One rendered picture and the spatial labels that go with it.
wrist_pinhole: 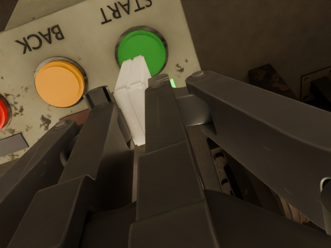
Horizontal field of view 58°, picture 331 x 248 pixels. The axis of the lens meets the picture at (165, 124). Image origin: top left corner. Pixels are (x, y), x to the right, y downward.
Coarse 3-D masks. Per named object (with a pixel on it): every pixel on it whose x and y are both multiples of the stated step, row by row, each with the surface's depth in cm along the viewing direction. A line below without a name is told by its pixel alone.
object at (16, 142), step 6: (6, 138) 28; (12, 138) 28; (18, 138) 28; (0, 144) 28; (6, 144) 28; (12, 144) 28; (18, 144) 28; (24, 144) 28; (0, 150) 28; (6, 150) 28; (12, 150) 28; (18, 150) 28; (0, 156) 29
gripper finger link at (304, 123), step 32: (224, 96) 10; (256, 96) 9; (224, 128) 10; (256, 128) 8; (288, 128) 7; (320, 128) 6; (256, 160) 9; (288, 160) 7; (320, 160) 6; (288, 192) 8; (320, 192) 6; (320, 224) 7
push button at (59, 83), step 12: (48, 72) 25; (60, 72) 25; (72, 72) 25; (36, 84) 25; (48, 84) 25; (60, 84) 25; (72, 84) 25; (84, 84) 26; (48, 96) 26; (60, 96) 26; (72, 96) 26
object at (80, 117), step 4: (80, 112) 27; (84, 112) 27; (88, 112) 27; (68, 116) 27; (72, 116) 27; (76, 116) 27; (80, 116) 27; (84, 116) 27; (60, 120) 27; (76, 120) 28; (80, 120) 28; (84, 120) 28
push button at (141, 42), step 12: (132, 36) 24; (144, 36) 24; (156, 36) 24; (120, 48) 25; (132, 48) 24; (144, 48) 24; (156, 48) 24; (120, 60) 25; (156, 60) 25; (156, 72) 26
